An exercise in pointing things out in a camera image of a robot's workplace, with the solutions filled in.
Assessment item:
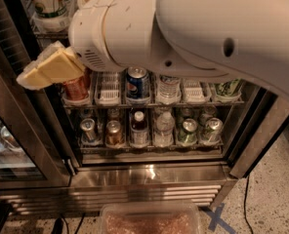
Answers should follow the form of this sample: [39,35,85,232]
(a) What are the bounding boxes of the black cable on floor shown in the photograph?
[242,174,255,234]

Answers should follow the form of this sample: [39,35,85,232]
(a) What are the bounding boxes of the front red soda can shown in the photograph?
[62,76,88,100]

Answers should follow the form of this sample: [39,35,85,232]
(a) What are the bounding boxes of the clear plastic bin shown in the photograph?
[99,201,201,234]

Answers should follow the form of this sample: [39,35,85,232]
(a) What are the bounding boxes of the gold can bottom shelf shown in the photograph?
[105,120,123,145]

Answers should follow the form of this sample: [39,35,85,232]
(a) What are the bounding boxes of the water bottle middle shelf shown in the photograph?
[158,75,181,98]

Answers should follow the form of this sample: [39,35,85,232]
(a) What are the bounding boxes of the left green can bottom shelf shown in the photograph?
[178,118,197,145]

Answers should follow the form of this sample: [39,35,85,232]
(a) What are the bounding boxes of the front blue pepsi can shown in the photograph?
[126,67,149,99]

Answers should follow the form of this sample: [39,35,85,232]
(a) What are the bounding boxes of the blue tape cross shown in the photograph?
[201,203,236,234]

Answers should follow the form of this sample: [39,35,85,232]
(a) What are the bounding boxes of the front green can middle shelf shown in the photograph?
[215,79,243,97]

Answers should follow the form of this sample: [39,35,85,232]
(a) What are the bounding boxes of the stainless steel fridge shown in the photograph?
[0,0,289,215]

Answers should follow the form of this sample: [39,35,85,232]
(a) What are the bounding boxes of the silver can bottom shelf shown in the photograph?
[80,118,97,141]

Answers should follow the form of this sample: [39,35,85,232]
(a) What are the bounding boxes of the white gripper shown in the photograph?
[16,0,126,91]

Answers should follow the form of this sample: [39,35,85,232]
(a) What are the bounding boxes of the green can shelf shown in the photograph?
[200,118,224,144]
[178,118,197,145]
[215,79,243,97]

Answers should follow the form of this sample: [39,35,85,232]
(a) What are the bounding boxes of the water bottle shelf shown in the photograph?
[153,111,175,147]
[158,75,181,98]

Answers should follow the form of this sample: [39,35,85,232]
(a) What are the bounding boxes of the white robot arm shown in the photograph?
[17,0,289,101]

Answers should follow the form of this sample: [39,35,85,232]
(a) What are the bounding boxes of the dark drink bottle bottom shelf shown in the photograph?
[131,111,148,147]

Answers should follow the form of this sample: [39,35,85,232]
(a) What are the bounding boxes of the right green can bottom shelf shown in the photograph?
[200,118,224,144]

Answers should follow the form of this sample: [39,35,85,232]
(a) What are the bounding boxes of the water bottle bottom shelf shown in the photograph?
[153,111,175,147]

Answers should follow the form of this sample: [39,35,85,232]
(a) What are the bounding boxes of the white 7up can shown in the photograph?
[31,0,66,19]

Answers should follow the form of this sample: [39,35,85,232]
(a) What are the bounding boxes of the glass fridge door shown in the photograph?
[0,0,70,190]

